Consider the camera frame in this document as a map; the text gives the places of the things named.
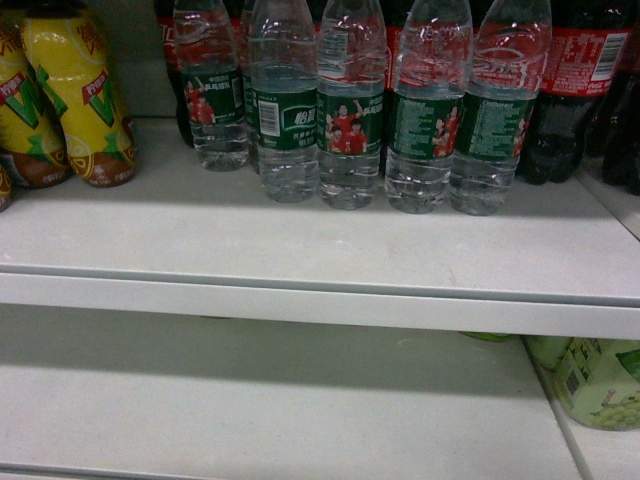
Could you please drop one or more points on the water bottle red players label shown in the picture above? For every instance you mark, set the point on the water bottle red players label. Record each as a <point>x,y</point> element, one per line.
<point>351,82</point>

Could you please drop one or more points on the water bottle barcode label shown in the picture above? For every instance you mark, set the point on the water bottle barcode label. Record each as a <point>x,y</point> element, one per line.
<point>283,68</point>

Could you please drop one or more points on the water bottle text label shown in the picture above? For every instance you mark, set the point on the water bottle text label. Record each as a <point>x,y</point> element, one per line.
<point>430,75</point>

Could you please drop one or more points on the leftmost rear water bottle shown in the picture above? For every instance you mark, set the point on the leftmost rear water bottle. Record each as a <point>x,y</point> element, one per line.
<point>205,46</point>

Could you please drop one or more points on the white shelf board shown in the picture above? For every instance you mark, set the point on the white shelf board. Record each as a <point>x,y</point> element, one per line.
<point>179,239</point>
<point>477,412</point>

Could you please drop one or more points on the hidden water bottle behind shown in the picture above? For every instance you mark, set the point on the hidden water bottle behind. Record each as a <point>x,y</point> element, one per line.
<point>244,60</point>

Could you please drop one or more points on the white lower shelf board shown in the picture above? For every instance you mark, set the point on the white lower shelf board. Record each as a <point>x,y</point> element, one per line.
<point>477,412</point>

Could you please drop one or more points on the middle cola bottle red label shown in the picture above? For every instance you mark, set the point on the middle cola bottle red label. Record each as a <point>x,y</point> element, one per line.
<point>395,14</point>

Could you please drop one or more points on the cola bottle red label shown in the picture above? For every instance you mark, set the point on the cola bottle red label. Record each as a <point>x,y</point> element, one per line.
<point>395,14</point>
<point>164,10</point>
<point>588,40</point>

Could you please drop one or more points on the left cola bottle red label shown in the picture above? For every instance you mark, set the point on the left cola bottle red label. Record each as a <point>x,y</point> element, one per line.
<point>164,10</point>

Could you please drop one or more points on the left yellow lemon tea bottle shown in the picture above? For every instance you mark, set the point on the left yellow lemon tea bottle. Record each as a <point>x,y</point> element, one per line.
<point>33,149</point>

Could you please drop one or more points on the yellow lemon tea bottle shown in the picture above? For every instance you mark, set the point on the yellow lemon tea bottle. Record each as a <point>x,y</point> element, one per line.
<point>71,59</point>
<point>33,149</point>

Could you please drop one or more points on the green grape juice bottle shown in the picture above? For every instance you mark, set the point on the green grape juice bottle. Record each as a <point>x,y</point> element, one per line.
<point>596,380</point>

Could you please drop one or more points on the far right cola bottle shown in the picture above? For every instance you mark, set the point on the far right cola bottle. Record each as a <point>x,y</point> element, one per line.
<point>613,133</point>

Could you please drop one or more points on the brown bottle far left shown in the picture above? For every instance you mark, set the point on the brown bottle far left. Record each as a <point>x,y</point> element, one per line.
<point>6,189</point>

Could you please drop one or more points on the right cola bottle red label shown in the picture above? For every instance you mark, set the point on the right cola bottle red label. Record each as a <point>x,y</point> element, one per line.
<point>588,40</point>

